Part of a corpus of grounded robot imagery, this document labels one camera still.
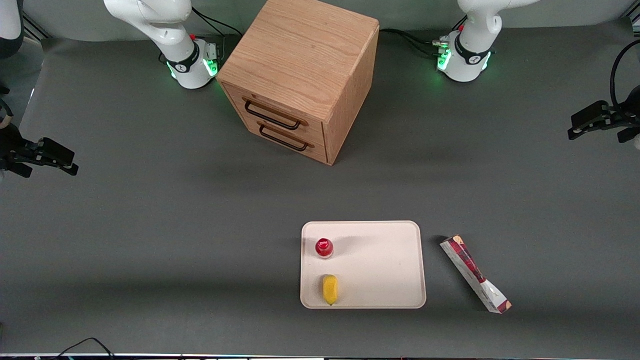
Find black base cables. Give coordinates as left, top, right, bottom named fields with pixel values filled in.
left=379, top=27, right=447, bottom=59
left=191, top=6, right=244, bottom=40

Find yellow toy banana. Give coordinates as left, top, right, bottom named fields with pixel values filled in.
left=321, top=273, right=339, bottom=307

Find black right base cables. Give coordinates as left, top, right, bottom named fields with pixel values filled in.
left=191, top=6, right=244, bottom=40

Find red capped small bottle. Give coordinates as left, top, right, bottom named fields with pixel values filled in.
left=314, top=237, right=335, bottom=260

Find aluminium frame rail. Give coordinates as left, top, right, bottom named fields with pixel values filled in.
left=22, top=11, right=52, bottom=42

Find oak wooden drawer cabinet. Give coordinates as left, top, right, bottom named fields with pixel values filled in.
left=216, top=0, right=380, bottom=167

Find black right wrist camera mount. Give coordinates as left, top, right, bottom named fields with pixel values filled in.
left=0, top=114, right=38, bottom=179

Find thin black table edge cable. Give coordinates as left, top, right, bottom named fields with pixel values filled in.
left=49, top=337, right=117, bottom=360

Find dark metal drawer handle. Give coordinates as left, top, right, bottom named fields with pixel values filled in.
left=258, top=124, right=310, bottom=153
left=243, top=98, right=303, bottom=131

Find black left base cables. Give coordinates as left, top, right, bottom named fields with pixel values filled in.
left=379, top=27, right=447, bottom=59

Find cream rectangular tray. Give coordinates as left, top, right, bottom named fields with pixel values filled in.
left=300, top=220, right=427, bottom=310

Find red cookie box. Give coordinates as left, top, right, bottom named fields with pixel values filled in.
left=439, top=235, right=513, bottom=315

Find wooden drawer front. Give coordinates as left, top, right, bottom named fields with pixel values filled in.
left=221, top=82, right=327, bottom=147
left=235, top=116, right=329, bottom=166

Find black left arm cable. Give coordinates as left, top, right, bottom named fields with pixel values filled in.
left=609, top=39, right=640, bottom=107

